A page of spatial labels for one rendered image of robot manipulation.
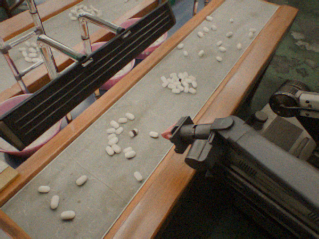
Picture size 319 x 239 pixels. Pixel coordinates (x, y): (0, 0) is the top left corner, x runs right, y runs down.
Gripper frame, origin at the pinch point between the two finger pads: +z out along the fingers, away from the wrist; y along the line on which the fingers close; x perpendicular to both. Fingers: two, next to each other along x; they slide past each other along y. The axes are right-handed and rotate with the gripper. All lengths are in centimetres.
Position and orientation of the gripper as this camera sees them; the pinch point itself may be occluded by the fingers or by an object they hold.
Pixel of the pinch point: (164, 135)
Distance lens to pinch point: 79.5
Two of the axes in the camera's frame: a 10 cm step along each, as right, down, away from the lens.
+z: -6.7, 0.6, 7.4
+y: -5.5, 6.2, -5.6
